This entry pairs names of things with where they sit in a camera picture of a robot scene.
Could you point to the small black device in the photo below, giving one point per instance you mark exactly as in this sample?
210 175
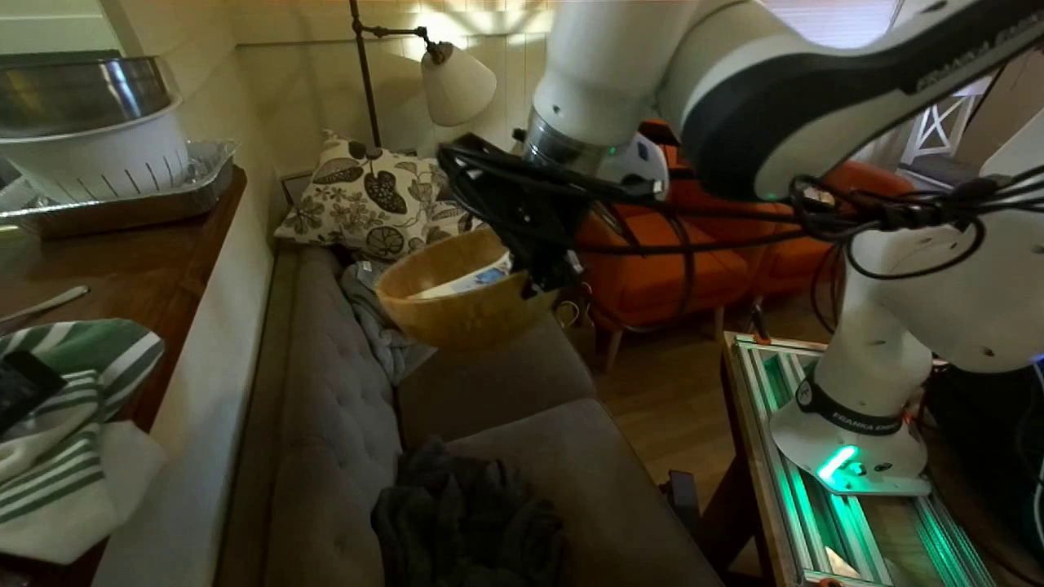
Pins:
24 382

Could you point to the grey fabric sofa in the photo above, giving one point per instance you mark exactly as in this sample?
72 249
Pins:
329 434

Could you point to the metal dish rack tray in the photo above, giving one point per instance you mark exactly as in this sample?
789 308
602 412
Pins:
165 191

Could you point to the wooden counter top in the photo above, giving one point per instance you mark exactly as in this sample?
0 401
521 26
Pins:
142 277

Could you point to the paper booklet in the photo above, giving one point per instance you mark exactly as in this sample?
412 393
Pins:
468 282

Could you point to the floor lamp white shade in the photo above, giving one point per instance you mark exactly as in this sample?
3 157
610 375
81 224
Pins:
457 87

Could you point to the metal utensil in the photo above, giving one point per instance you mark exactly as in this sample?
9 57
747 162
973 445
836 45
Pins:
43 308

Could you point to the wooden bowl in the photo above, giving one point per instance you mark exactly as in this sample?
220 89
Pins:
468 313

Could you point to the dark grey crumpled blanket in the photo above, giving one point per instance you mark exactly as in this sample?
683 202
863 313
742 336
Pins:
468 524

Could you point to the light grey cloth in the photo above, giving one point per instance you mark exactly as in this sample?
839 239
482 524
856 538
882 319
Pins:
379 328

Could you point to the leaf patterned cushion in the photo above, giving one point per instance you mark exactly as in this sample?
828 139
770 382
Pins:
371 196

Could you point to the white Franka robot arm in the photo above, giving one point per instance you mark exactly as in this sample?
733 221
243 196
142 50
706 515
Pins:
956 296

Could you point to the green white striped towel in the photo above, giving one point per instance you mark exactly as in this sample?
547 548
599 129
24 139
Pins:
76 412

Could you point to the aluminium frame robot table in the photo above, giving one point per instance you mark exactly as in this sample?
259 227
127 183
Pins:
828 533

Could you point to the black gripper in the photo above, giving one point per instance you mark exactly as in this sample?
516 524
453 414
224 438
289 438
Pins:
524 199

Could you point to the steel pan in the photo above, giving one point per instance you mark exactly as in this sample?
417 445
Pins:
76 94

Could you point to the orange armchair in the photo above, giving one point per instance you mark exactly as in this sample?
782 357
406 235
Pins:
654 273

